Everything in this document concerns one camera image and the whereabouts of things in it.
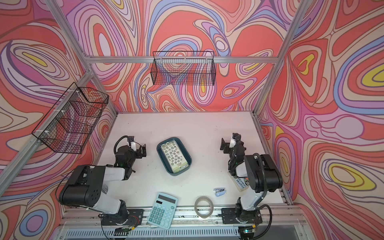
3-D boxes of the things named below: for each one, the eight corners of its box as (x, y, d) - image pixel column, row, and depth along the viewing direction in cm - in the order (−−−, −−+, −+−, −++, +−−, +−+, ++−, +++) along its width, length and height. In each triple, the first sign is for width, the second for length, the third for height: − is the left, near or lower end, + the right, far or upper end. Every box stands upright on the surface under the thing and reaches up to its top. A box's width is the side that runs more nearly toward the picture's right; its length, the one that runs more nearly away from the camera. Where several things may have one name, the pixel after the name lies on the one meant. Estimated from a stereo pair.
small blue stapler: (214, 196, 82) (214, 195, 80) (213, 189, 85) (214, 187, 83) (225, 196, 82) (226, 195, 80) (224, 189, 85) (225, 187, 83)
